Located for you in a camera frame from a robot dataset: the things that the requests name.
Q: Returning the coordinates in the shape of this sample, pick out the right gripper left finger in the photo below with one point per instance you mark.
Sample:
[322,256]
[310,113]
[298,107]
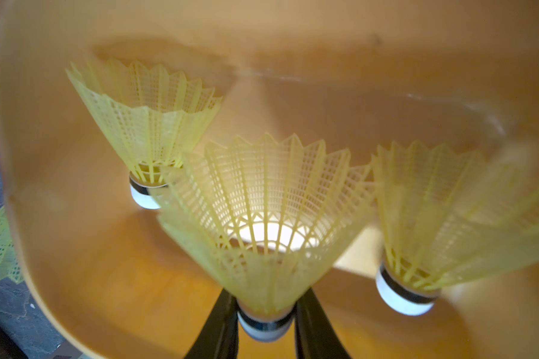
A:
[219,338]

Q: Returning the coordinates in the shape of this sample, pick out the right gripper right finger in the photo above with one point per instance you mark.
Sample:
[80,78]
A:
[314,335]

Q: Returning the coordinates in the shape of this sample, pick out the yellow plastic storage box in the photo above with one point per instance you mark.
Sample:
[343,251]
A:
[356,74]

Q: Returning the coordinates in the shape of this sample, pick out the yellow shuttlecock top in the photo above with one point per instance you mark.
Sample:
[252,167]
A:
[149,115]

